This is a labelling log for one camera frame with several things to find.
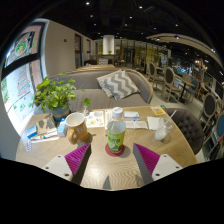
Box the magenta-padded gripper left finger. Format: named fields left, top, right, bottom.
left=41, top=143, right=93, bottom=186

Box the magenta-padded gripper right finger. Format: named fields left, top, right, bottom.
left=132, top=143, right=184, bottom=186

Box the clear green-labelled drink bottle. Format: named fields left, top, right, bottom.
left=106, top=106, right=127, bottom=154

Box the long flat white packet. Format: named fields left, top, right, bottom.
left=29, top=131, right=60, bottom=144

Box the clear plastic cup with straw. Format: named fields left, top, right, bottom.
left=154, top=109, right=178, bottom=142

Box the small blue white carton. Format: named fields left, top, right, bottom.
left=57, top=119, right=69, bottom=138

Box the pill blister pack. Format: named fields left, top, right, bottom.
left=24, top=138, right=33, bottom=153

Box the tan ceramic mug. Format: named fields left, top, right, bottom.
left=65, top=112, right=90, bottom=145

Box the dark grey tufted chair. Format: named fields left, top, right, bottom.
left=163, top=107, right=205, bottom=156

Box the white paper napkin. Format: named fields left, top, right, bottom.
left=146, top=115, right=162, bottom=131

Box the brown printed booklet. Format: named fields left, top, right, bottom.
left=35, top=113, right=58, bottom=136

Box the blue and white box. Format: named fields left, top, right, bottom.
left=25, top=124, right=39, bottom=139

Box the flat round red coaster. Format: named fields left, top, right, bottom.
left=104, top=143, right=126, bottom=158

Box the yellow square card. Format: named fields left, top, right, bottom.
left=150, top=105, right=166, bottom=116

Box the white leaflet with pictures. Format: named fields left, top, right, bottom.
left=84, top=110, right=106, bottom=129

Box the green potted plant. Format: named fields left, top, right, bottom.
left=33, top=73, right=92, bottom=123

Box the grey curved sofa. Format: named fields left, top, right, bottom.
left=49, top=68, right=154, bottom=113

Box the group of dining chairs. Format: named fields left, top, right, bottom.
left=144, top=59, right=224, bottom=161

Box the window with festive decals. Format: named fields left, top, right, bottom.
left=1, top=22, right=46, bottom=134

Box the grey chevron cushion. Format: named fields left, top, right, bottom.
left=96, top=69, right=141, bottom=100

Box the white cylindrical column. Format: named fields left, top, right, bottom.
left=102, top=34, right=115, bottom=56

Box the group of ceiling spotlights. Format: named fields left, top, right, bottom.
left=84, top=1, right=218, bottom=54

